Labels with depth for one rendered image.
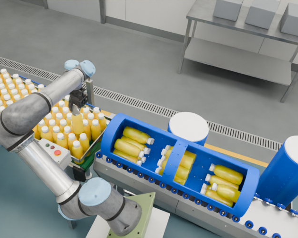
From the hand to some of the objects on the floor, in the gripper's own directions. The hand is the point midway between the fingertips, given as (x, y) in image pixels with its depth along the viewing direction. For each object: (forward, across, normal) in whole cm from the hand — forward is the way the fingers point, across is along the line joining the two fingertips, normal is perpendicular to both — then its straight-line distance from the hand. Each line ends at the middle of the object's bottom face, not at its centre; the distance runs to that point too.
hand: (75, 111), depth 162 cm
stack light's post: (+123, +43, +21) cm, 132 cm away
